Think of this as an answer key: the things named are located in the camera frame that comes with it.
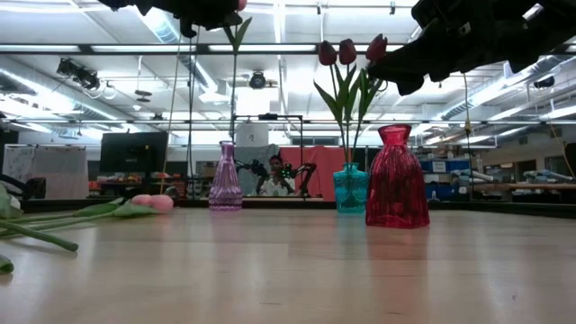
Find blue storage bins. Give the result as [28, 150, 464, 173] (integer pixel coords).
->
[420, 157, 473, 203]

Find black dome ceiling camera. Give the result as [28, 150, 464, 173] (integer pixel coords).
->
[248, 70, 267, 90]

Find teal glass vase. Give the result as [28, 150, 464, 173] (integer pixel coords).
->
[332, 162, 370, 214]

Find purple ribbed glass vase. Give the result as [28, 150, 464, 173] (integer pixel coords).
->
[208, 140, 244, 212]

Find black monitor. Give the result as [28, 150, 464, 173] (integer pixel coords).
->
[99, 131, 170, 176]

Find red ribbed glass vase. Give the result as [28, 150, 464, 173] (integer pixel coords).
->
[364, 124, 431, 230]

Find black chair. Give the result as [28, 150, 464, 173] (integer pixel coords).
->
[24, 176, 48, 199]

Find person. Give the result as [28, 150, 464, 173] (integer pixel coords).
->
[258, 155, 298, 198]

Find black overhead bar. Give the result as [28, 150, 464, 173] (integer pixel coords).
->
[0, 42, 406, 56]

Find white partition board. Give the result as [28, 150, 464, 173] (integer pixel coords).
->
[2, 144, 89, 199]

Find black metal frame stand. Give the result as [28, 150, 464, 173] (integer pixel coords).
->
[230, 113, 305, 200]

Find dark red artificial tulip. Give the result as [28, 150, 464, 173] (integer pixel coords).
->
[313, 40, 350, 166]
[350, 33, 389, 166]
[335, 38, 361, 166]

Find black long ceiling camera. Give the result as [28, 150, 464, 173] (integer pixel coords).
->
[56, 57, 101, 91]

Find black table frame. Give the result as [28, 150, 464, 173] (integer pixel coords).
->
[20, 196, 576, 221]

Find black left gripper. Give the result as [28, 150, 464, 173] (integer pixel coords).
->
[96, 0, 244, 40]

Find hanging cable with yellow tag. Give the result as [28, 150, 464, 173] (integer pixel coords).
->
[462, 74, 474, 202]

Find background wooden table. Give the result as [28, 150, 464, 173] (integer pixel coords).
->
[472, 182, 576, 191]

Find red cloth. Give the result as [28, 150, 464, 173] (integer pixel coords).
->
[279, 146, 347, 203]

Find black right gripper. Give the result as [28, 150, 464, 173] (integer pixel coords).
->
[366, 0, 576, 96]

